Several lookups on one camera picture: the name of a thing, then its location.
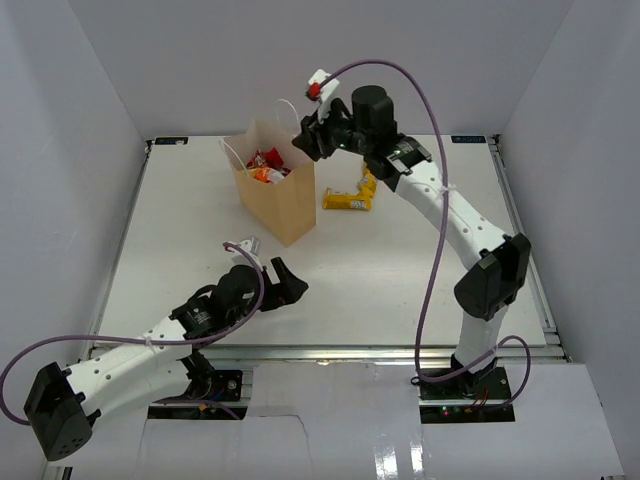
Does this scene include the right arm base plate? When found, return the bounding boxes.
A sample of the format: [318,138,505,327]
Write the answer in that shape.
[411,367,516,425]

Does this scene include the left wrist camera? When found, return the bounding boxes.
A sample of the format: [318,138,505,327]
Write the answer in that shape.
[225,236,262,266]

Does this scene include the orange snack packet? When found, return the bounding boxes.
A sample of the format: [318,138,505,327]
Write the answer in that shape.
[248,166,290,185]

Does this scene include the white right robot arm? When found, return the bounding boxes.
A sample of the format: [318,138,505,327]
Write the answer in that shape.
[292,81,531,399]

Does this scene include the white front cover sheet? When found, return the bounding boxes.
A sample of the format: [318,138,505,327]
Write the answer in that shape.
[66,363,623,479]

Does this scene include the small red triangular snack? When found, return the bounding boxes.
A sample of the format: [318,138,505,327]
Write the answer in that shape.
[247,148,284,170]

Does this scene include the aluminium front rail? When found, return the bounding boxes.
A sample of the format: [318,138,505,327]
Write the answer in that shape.
[89,343,565,363]

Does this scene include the yellow snack bar upper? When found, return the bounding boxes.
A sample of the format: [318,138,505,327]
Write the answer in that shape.
[358,166,377,197]

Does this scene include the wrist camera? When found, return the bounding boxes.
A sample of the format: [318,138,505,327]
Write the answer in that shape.
[305,69,340,124]
[225,236,262,266]

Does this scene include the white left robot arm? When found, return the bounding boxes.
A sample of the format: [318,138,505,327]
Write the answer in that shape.
[24,257,309,462]

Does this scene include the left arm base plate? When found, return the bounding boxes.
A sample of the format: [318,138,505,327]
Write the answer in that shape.
[147,370,247,421]

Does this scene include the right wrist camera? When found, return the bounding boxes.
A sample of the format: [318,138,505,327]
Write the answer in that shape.
[305,69,340,124]

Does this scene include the brown paper bag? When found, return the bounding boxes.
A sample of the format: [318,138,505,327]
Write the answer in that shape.
[219,118,316,247]

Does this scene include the yellow snack bar lower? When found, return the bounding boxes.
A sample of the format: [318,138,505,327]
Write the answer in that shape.
[322,188,373,211]

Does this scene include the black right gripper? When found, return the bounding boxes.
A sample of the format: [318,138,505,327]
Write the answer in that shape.
[294,95,374,161]

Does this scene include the blue corner marker tag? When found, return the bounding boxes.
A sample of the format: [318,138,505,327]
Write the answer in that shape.
[451,135,486,144]

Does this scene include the yellow snack bar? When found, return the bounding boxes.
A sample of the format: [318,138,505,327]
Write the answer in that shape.
[322,188,373,211]
[358,166,377,197]

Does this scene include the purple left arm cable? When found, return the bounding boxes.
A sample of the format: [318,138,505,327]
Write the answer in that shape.
[0,241,266,426]

